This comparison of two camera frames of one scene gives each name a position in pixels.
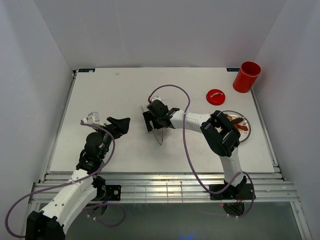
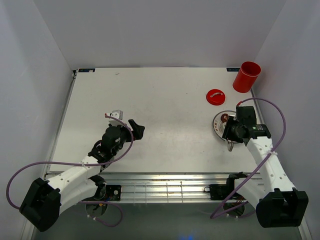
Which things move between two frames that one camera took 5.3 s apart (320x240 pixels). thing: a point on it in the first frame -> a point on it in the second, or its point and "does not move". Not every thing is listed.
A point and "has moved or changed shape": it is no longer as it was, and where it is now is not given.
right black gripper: (148, 116) -> (227, 133)
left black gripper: (118, 127) -> (137, 134)
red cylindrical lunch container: (246, 77) does not move
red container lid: (215, 97) does not move
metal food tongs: (158, 132) has moved or changed shape
